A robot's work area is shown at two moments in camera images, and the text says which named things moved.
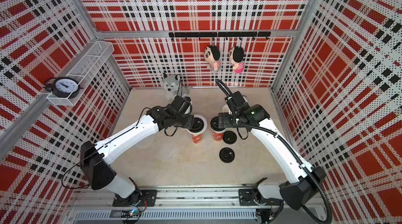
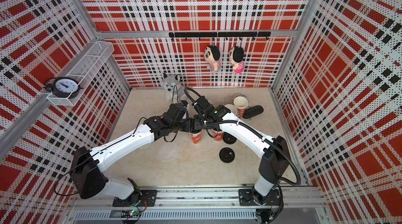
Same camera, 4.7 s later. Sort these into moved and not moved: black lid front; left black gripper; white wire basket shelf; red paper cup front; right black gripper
Moved: left black gripper; right black gripper
Not moved: white wire basket shelf; red paper cup front; black lid front
